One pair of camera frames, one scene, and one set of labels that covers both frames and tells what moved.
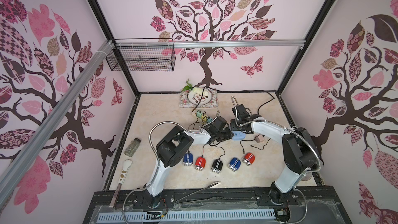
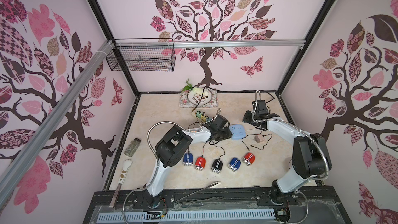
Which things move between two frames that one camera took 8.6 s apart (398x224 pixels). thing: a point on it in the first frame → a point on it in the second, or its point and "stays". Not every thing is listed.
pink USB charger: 259,138 stays
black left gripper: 229,136 stays
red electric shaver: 248,158 stays
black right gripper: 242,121 → 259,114
